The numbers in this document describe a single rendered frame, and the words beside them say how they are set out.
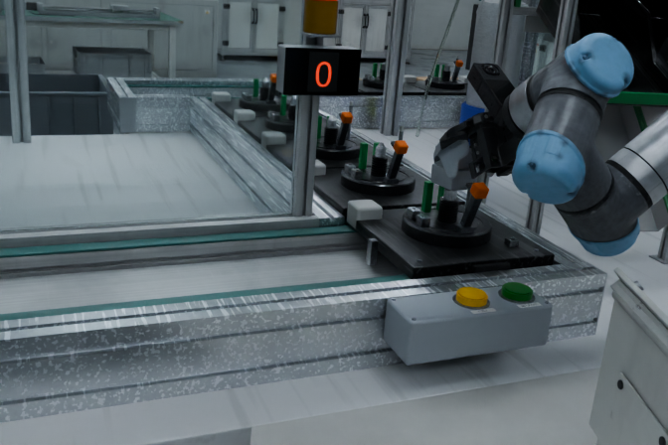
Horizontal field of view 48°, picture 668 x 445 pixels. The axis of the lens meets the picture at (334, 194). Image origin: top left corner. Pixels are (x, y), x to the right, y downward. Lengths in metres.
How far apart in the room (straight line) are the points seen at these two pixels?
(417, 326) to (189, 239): 0.41
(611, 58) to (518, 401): 0.43
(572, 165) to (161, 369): 0.51
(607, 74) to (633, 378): 0.32
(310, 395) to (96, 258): 0.39
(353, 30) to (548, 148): 9.91
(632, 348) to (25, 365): 0.63
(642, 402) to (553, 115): 0.31
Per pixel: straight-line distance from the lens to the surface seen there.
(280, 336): 0.93
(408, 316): 0.92
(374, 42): 10.86
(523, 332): 1.01
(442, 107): 2.51
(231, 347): 0.92
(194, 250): 1.15
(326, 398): 0.94
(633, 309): 0.78
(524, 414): 0.97
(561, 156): 0.82
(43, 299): 1.05
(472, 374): 1.03
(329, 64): 1.13
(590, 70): 0.87
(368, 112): 2.39
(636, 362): 0.79
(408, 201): 1.32
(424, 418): 0.92
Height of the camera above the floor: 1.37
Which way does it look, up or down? 17 degrees down
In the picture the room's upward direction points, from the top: 4 degrees clockwise
